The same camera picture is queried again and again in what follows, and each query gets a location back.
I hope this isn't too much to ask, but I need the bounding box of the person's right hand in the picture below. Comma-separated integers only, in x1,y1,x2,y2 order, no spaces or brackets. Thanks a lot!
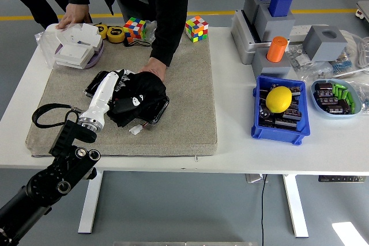
56,3,92,30

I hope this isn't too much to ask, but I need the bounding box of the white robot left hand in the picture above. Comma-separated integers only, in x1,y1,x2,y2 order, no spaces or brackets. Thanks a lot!
80,69,146,127

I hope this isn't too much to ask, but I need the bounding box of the person's left hand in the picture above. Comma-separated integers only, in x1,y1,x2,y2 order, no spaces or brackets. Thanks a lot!
139,57,168,82

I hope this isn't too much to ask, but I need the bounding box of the glossy black panel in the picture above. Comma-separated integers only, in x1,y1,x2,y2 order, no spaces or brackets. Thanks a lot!
84,70,170,126

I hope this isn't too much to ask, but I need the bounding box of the black rag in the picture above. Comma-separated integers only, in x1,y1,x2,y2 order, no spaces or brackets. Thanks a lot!
106,70,168,128

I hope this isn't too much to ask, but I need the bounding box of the black table control panel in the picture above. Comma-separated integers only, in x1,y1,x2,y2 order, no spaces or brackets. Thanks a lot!
318,175,367,183

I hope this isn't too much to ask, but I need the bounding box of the white folded carton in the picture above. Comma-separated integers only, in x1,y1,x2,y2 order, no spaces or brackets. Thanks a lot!
56,23,103,48

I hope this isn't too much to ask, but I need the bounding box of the yellow tape measure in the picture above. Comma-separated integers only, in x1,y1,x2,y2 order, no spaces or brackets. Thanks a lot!
94,22,109,40
106,26,126,43

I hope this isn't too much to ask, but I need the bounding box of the small clear plastic bag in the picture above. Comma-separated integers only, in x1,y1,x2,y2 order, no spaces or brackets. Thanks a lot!
142,20,158,43

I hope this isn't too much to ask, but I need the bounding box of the white square box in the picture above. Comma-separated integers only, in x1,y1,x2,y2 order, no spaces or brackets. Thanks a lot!
54,43,95,70

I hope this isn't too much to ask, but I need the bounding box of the purple round dish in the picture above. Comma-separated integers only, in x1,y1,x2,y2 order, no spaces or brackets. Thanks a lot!
54,40,105,70

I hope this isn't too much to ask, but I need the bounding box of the large clear plastic bag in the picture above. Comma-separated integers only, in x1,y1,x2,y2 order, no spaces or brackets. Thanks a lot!
34,24,74,70

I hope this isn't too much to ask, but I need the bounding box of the grey-brown mat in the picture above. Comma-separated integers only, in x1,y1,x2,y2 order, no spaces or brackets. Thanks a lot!
25,28,219,158

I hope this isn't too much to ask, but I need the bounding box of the colourful puzzle cube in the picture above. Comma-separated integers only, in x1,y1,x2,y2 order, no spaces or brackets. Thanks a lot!
123,17,147,43
185,15,209,43

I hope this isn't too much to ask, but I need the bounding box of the white table leg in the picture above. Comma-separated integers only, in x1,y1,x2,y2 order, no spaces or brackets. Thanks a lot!
77,170,104,234
282,174,310,239

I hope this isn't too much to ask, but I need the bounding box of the grey holder block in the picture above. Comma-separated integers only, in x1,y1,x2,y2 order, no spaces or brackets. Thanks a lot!
254,3,296,43
251,48,292,79
243,0,273,25

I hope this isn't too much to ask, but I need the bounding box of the orange cylinder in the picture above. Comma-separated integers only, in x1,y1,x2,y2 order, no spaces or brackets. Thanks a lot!
266,36,289,63

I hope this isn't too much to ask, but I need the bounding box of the yellow lemon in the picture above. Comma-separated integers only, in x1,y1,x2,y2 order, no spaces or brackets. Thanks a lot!
265,86,293,113

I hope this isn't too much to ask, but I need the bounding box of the blue bottle-shaped block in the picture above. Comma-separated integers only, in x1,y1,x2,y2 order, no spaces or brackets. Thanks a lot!
268,0,293,18

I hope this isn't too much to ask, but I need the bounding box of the blue plastic bin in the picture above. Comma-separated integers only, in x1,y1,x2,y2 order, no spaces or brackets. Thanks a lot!
251,75,311,146

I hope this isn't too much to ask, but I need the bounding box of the bag of metal parts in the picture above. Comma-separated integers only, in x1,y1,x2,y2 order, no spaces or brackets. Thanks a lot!
286,44,312,71

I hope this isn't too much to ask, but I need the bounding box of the bag of small screws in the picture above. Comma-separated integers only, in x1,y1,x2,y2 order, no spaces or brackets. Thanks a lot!
301,61,335,83

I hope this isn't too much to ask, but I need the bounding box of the light blue tray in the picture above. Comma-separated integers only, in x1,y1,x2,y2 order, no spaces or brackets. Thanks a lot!
310,78,363,119

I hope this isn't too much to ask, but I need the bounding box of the grey block with round hole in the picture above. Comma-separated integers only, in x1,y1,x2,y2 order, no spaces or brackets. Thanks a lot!
302,25,348,62

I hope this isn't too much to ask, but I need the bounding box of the bag of blue resistors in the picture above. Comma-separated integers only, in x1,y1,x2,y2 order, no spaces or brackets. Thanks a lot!
331,51,359,75

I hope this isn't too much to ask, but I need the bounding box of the thin white rod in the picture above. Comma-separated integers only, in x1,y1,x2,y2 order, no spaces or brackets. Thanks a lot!
331,66,369,79

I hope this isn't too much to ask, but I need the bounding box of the crumpled clear bag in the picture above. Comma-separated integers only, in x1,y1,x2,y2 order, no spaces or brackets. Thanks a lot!
345,80,369,115

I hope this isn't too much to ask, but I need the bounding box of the grey cart with red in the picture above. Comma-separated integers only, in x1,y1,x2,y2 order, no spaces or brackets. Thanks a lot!
355,0,369,25

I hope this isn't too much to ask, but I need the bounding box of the black strap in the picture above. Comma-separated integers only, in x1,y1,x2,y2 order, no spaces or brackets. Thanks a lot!
123,39,152,48

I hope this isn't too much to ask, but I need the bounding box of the white wire connector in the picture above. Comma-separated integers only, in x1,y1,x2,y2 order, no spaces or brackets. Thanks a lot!
129,122,150,136

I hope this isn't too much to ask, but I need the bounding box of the light grey enclosure box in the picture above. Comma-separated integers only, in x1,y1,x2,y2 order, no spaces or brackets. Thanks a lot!
230,9,273,65

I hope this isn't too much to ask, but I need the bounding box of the grey under-table bracket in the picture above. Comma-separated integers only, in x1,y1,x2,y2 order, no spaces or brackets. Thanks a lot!
245,173,269,184

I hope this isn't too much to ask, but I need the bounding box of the black power cable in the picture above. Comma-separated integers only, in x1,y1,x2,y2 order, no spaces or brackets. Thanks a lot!
260,173,268,246

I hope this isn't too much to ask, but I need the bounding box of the white cable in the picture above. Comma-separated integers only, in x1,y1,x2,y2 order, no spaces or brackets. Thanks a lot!
355,36,369,70

